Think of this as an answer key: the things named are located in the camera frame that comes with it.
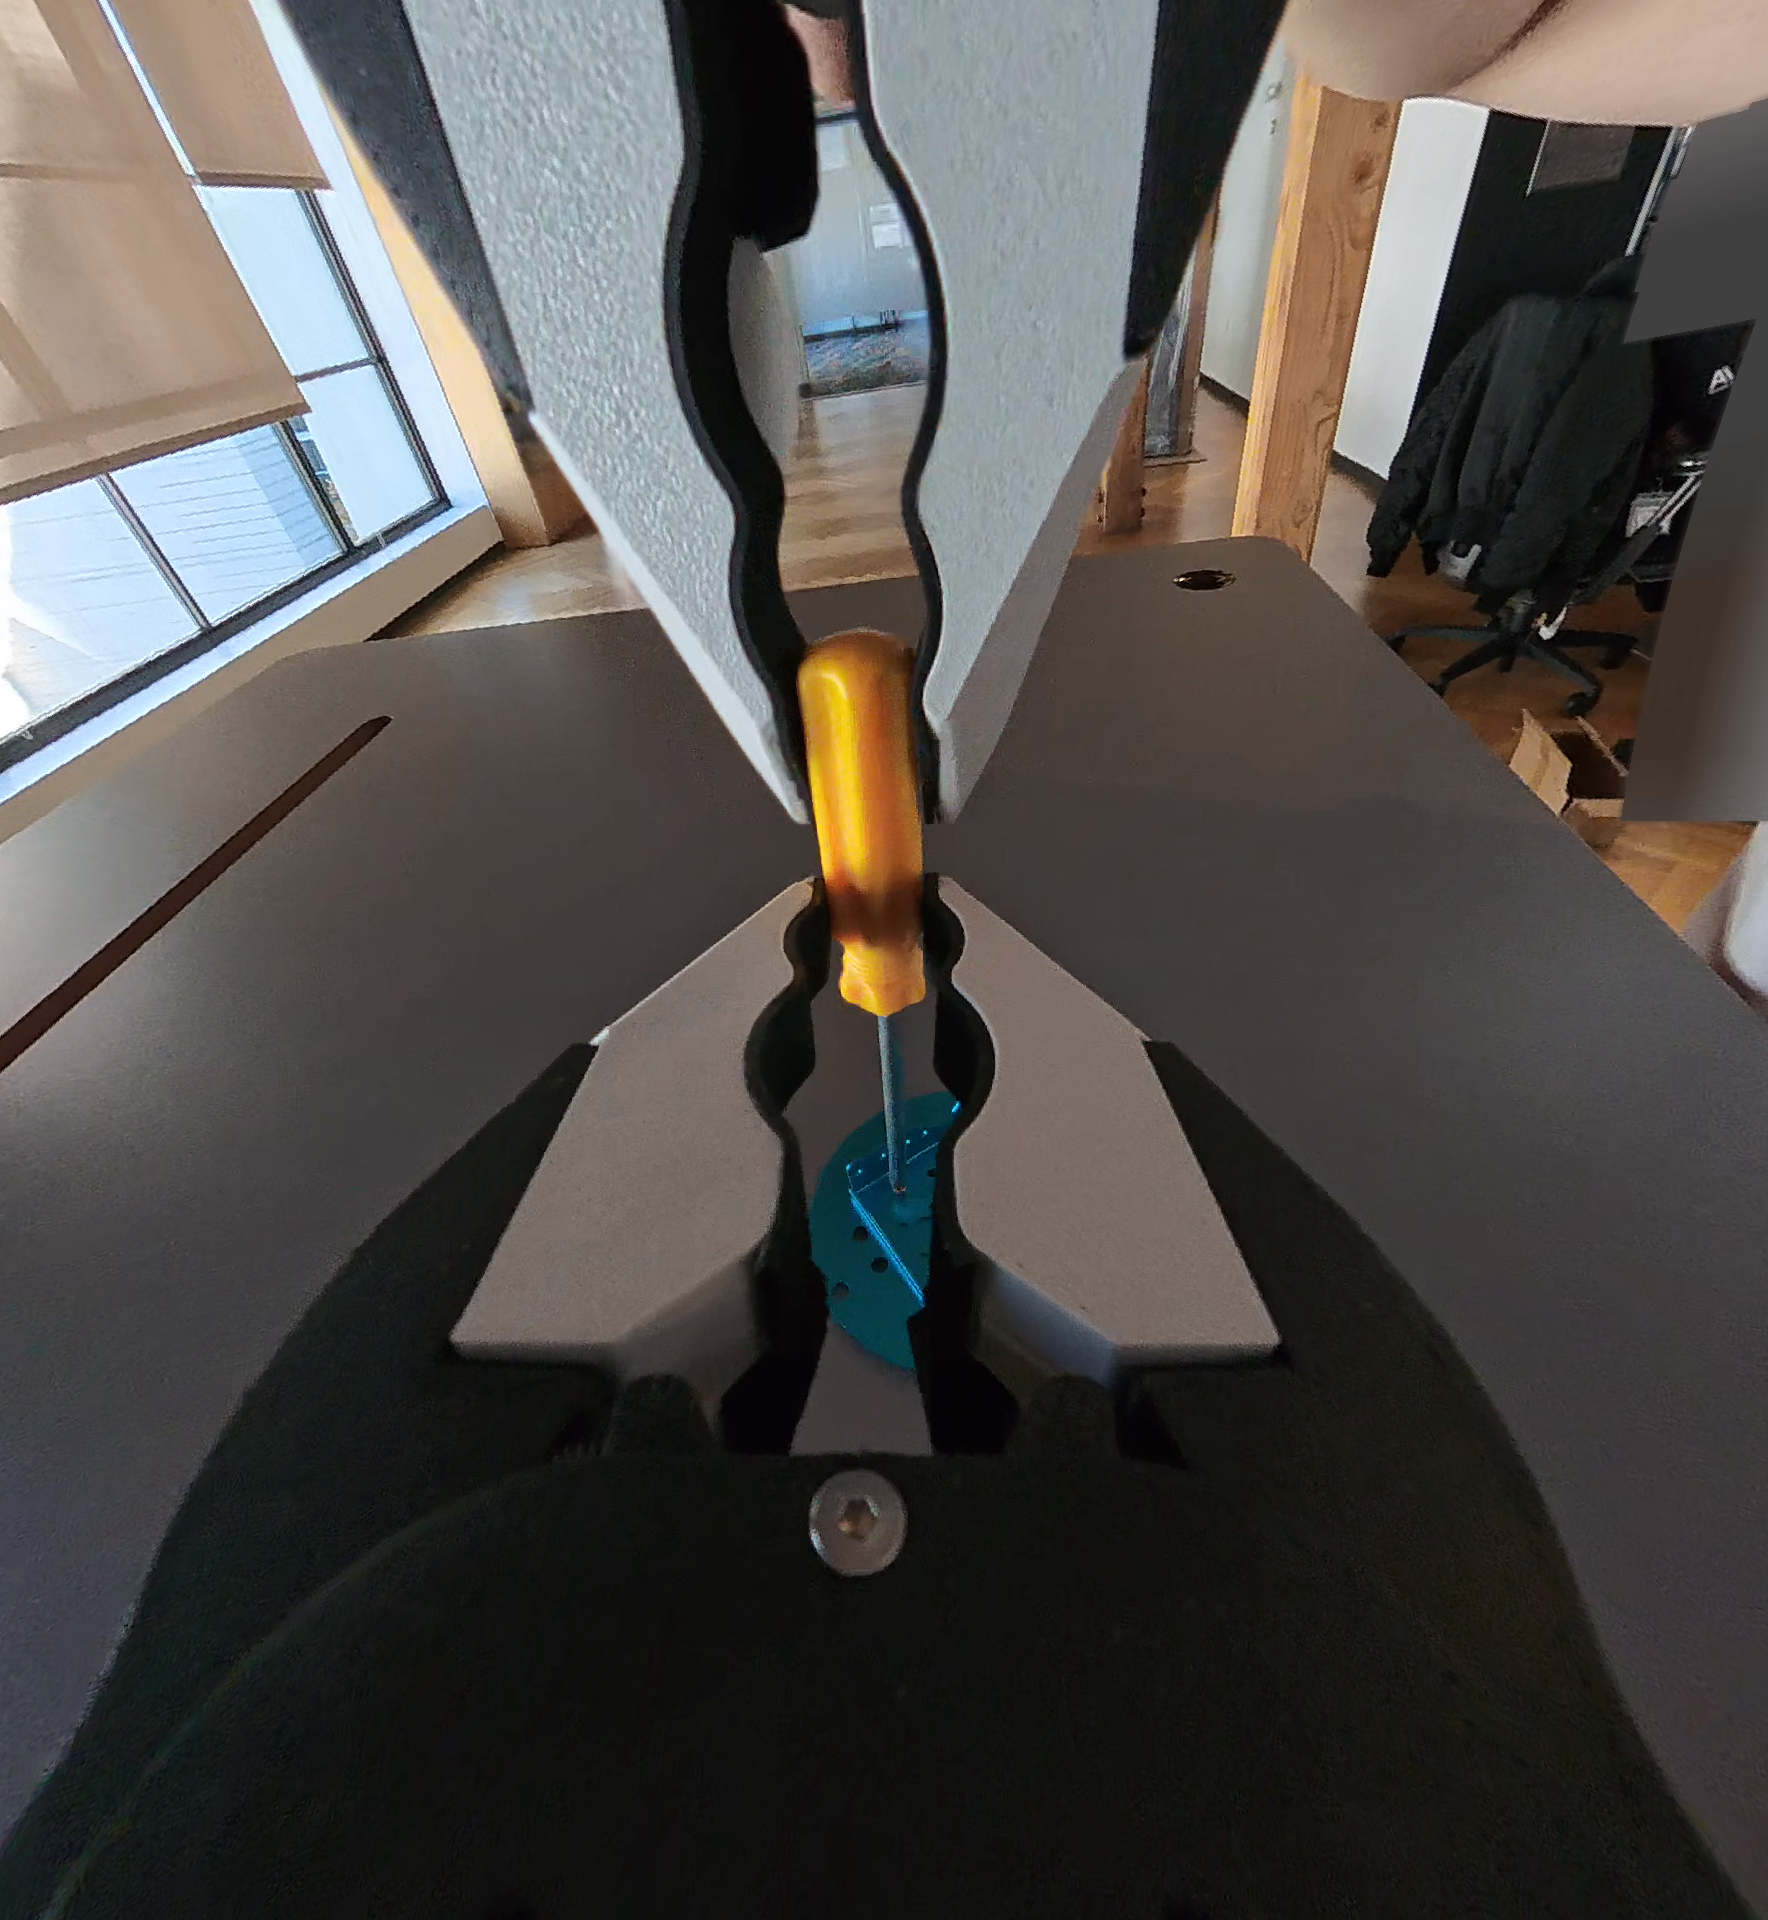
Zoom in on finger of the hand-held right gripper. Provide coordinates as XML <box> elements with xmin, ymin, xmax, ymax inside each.
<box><xmin>405</xmin><ymin>0</ymin><xmax>812</xmax><ymax>826</ymax></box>
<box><xmin>843</xmin><ymin>0</ymin><xmax>1164</xmax><ymax>825</ymax></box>

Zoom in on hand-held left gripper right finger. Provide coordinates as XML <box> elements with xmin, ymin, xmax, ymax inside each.
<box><xmin>931</xmin><ymin>878</ymin><xmax>1283</xmax><ymax>1395</ymax></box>

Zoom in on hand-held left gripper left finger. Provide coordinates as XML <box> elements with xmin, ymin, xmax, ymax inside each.
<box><xmin>451</xmin><ymin>878</ymin><xmax>827</xmax><ymax>1404</ymax></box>

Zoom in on blue disc with square bracket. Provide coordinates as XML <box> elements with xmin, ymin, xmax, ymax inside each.
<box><xmin>808</xmin><ymin>1087</ymin><xmax>968</xmax><ymax>1370</ymax></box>

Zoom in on yellow screwdriver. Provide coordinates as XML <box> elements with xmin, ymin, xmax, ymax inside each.
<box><xmin>797</xmin><ymin>627</ymin><xmax>927</xmax><ymax>1199</ymax></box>

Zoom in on grey desk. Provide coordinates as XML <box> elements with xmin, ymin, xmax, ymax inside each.
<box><xmin>0</xmin><ymin>535</ymin><xmax>1768</xmax><ymax>1920</ymax></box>

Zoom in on light wooden column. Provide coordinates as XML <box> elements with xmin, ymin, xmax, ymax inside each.
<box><xmin>305</xmin><ymin>90</ymin><xmax>592</xmax><ymax>548</ymax></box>

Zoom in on glass door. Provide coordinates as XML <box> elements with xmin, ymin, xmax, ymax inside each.
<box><xmin>763</xmin><ymin>106</ymin><xmax>935</xmax><ymax>399</ymax></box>

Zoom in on wooden pillar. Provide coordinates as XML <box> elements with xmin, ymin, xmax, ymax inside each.
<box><xmin>1095</xmin><ymin>405</ymin><xmax>1149</xmax><ymax>539</ymax></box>
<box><xmin>1230</xmin><ymin>84</ymin><xmax>1403</xmax><ymax>565</ymax></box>

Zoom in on beige roller blind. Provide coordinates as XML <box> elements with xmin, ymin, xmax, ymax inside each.
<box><xmin>0</xmin><ymin>0</ymin><xmax>329</xmax><ymax>529</ymax></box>

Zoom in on large glass window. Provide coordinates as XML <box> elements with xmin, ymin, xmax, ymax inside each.
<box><xmin>0</xmin><ymin>165</ymin><xmax>451</xmax><ymax>821</ymax></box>

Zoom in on dark jackets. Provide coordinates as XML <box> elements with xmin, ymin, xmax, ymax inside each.
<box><xmin>1368</xmin><ymin>257</ymin><xmax>1673</xmax><ymax>585</ymax></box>

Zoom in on black office chair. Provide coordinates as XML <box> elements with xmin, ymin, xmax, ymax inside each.
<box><xmin>1385</xmin><ymin>465</ymin><xmax>1702</xmax><ymax>719</ymax></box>

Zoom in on open cardboard box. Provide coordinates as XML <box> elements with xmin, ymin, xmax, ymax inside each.
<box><xmin>1507</xmin><ymin>707</ymin><xmax>1635</xmax><ymax>851</ymax></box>

